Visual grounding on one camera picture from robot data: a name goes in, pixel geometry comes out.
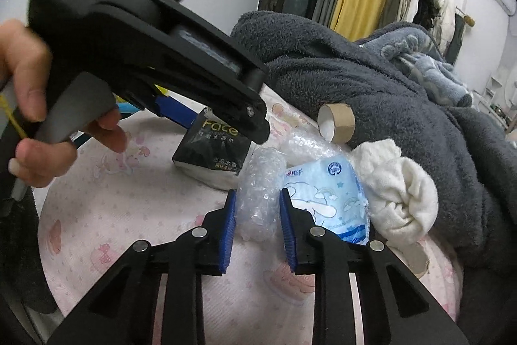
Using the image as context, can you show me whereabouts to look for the black Face tissue pack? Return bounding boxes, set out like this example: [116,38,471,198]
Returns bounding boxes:
[173,108,256,191]

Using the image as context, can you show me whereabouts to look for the clear bubble wrap roll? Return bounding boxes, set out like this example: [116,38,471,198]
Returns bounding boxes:
[236,147,287,243]

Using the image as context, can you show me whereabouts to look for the blue cartoon tissue pack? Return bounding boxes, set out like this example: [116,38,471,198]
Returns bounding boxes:
[283,154,370,245]

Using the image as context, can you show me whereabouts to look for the person's left hand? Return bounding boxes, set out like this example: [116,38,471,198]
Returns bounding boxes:
[1,19,127,188]

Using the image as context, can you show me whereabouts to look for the torn cardboard roll piece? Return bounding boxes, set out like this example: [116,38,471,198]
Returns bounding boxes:
[386,242,429,279]

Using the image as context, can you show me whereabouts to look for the white rolled sock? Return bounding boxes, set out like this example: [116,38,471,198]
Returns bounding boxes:
[349,138,439,246]

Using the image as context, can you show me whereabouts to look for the clear plastic bag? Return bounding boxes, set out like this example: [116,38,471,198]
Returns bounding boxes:
[280,128,351,166]

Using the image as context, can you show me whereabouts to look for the dark grey fleece blanket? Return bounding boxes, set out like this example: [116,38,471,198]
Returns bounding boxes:
[231,11,516,281]

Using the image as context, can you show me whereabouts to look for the cardboard tape roll core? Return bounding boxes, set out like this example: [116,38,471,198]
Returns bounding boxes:
[316,103,356,144]

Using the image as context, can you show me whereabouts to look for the light blue patterned blanket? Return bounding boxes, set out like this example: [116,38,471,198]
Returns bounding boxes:
[357,22,472,108]

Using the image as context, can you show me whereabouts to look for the clothes on hanging rack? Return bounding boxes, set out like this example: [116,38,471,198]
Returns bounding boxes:
[396,0,475,66]

